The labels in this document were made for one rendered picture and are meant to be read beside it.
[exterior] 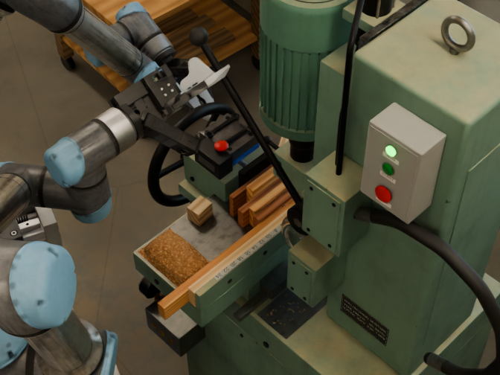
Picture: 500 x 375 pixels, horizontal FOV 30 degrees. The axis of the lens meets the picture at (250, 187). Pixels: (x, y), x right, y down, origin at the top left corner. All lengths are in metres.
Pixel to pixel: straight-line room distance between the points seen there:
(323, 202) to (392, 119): 0.23
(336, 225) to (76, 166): 0.44
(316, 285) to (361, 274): 0.09
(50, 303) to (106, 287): 1.74
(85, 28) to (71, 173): 0.56
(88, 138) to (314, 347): 0.67
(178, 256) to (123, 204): 1.35
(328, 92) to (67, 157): 0.45
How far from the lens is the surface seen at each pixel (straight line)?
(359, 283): 1.80
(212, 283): 1.83
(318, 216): 1.59
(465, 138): 1.37
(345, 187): 1.53
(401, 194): 1.43
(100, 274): 3.06
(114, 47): 2.14
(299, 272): 1.74
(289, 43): 1.58
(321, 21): 1.55
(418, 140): 1.37
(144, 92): 1.66
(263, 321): 1.97
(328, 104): 1.61
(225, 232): 1.98
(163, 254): 1.91
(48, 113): 3.58
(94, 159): 1.59
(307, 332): 1.95
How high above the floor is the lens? 2.45
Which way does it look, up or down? 49 degrees down
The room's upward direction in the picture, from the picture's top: straight up
